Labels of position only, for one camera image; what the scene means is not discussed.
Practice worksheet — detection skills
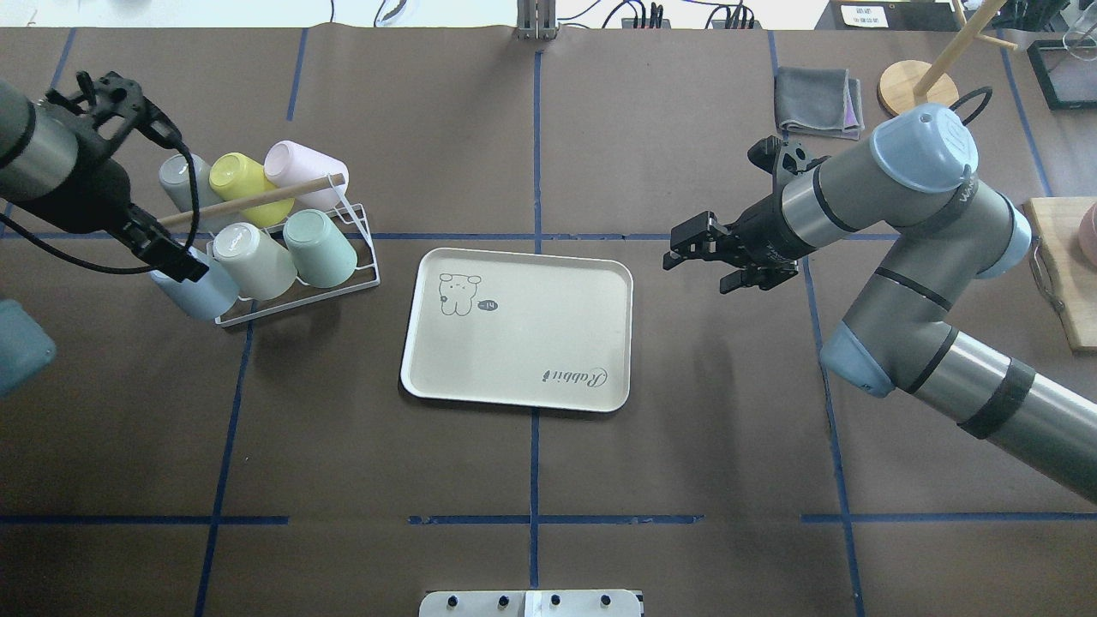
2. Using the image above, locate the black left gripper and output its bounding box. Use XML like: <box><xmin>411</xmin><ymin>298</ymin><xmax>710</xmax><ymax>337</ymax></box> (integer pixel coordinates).
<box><xmin>52</xmin><ymin>137</ymin><xmax>210</xmax><ymax>284</ymax></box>

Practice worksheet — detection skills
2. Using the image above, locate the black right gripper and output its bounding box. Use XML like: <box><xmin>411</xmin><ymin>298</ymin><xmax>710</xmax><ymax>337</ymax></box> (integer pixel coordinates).
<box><xmin>661</xmin><ymin>195</ymin><xmax>802</xmax><ymax>296</ymax></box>

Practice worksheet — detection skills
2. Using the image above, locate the green cup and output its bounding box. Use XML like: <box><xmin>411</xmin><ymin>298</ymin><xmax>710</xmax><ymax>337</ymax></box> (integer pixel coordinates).
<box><xmin>283</xmin><ymin>207</ymin><xmax>357</xmax><ymax>289</ymax></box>

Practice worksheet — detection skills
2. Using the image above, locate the cream rabbit print tray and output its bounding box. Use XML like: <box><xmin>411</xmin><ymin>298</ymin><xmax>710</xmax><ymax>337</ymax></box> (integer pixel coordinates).
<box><xmin>400</xmin><ymin>249</ymin><xmax>634</xmax><ymax>413</ymax></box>

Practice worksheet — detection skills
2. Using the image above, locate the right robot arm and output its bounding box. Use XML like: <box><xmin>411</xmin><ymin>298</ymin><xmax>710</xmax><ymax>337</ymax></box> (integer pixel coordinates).
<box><xmin>661</xmin><ymin>103</ymin><xmax>1096</xmax><ymax>501</ymax></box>

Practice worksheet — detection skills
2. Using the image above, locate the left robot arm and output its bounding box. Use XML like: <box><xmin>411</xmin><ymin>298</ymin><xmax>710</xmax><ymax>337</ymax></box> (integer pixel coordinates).
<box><xmin>1</xmin><ymin>71</ymin><xmax>208</xmax><ymax>282</ymax></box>

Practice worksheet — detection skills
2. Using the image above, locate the grey cup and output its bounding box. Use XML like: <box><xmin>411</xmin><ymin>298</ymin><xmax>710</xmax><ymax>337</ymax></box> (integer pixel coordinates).
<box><xmin>158</xmin><ymin>153</ymin><xmax>235</xmax><ymax>234</ymax></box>

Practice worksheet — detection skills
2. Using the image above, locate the light blue cup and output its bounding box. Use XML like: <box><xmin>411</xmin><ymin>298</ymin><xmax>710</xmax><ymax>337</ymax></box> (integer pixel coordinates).
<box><xmin>149</xmin><ymin>247</ymin><xmax>240</xmax><ymax>321</ymax></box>

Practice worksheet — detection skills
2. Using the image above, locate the yellow cup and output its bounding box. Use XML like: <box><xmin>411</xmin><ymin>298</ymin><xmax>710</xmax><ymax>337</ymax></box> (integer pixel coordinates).
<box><xmin>208</xmin><ymin>153</ymin><xmax>294</xmax><ymax>228</ymax></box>

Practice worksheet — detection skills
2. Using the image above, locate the cream cup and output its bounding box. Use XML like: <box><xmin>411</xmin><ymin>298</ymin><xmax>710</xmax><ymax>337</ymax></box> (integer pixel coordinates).
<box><xmin>213</xmin><ymin>222</ymin><xmax>297</xmax><ymax>301</ymax></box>

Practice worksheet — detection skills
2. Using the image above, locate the pink cup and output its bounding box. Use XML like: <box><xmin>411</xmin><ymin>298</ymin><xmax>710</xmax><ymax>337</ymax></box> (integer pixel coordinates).
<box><xmin>263</xmin><ymin>141</ymin><xmax>351</xmax><ymax>211</ymax></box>

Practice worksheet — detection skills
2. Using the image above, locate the grey folded cloth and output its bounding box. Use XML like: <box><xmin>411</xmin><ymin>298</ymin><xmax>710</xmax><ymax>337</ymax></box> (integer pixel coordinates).
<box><xmin>773</xmin><ymin>65</ymin><xmax>866</xmax><ymax>141</ymax></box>

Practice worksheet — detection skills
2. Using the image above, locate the round wooden stand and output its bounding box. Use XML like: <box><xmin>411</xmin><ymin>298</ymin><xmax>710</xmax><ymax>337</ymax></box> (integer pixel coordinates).
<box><xmin>877</xmin><ymin>1</ymin><xmax>1020</xmax><ymax>117</ymax></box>

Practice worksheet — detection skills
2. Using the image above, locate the black power strip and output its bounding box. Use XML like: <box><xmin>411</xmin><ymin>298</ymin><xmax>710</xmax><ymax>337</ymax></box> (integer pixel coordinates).
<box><xmin>601</xmin><ymin>1</ymin><xmax>764</xmax><ymax>31</ymax></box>

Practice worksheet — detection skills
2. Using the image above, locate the white paper label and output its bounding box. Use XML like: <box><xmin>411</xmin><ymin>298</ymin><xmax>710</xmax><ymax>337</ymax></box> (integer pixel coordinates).
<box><xmin>836</xmin><ymin>3</ymin><xmax>890</xmax><ymax>30</ymax></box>

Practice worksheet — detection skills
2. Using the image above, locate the black framed glass box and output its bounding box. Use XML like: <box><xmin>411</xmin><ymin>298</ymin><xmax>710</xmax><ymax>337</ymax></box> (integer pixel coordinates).
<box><xmin>1027</xmin><ymin>40</ymin><xmax>1096</xmax><ymax>111</ymax></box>

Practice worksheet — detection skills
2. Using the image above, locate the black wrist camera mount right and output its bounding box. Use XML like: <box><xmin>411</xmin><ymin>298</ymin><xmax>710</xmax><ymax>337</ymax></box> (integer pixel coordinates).
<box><xmin>747</xmin><ymin>135</ymin><xmax>830</xmax><ymax>195</ymax></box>

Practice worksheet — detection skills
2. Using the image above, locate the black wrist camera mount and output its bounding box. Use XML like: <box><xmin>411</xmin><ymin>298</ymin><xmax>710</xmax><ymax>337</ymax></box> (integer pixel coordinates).
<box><xmin>747</xmin><ymin>135</ymin><xmax>830</xmax><ymax>195</ymax></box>
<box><xmin>39</xmin><ymin>71</ymin><xmax>184</xmax><ymax>157</ymax></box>

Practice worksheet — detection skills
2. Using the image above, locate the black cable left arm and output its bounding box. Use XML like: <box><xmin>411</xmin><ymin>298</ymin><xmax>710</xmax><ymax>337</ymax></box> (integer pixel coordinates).
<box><xmin>0</xmin><ymin>137</ymin><xmax>202</xmax><ymax>277</ymax></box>

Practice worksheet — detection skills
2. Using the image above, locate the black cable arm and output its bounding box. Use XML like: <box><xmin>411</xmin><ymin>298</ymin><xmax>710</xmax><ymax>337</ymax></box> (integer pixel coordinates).
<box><xmin>0</xmin><ymin>137</ymin><xmax>202</xmax><ymax>277</ymax></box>
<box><xmin>947</xmin><ymin>86</ymin><xmax>995</xmax><ymax>125</ymax></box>

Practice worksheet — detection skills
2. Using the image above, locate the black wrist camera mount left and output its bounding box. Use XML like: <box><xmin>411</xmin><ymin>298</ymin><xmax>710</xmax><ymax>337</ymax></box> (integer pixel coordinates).
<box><xmin>39</xmin><ymin>71</ymin><xmax>184</xmax><ymax>157</ymax></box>

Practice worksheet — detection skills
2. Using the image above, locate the white wire cup rack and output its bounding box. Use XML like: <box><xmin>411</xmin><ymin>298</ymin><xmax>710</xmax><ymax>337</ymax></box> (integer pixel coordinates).
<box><xmin>159</xmin><ymin>173</ymin><xmax>381</xmax><ymax>328</ymax></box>

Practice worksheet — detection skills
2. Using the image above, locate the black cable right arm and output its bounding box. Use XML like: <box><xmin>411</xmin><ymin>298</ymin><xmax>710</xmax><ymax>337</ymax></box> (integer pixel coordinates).
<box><xmin>947</xmin><ymin>86</ymin><xmax>995</xmax><ymax>125</ymax></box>

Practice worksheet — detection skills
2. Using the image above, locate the aluminium frame post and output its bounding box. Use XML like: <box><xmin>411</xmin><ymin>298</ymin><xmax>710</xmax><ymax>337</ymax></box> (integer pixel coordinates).
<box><xmin>516</xmin><ymin>0</ymin><xmax>559</xmax><ymax>40</ymax></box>

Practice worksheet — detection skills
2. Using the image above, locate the bamboo board with metal handle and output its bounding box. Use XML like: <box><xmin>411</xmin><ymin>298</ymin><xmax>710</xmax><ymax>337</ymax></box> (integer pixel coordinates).
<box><xmin>1024</xmin><ymin>197</ymin><xmax>1096</xmax><ymax>354</ymax></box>

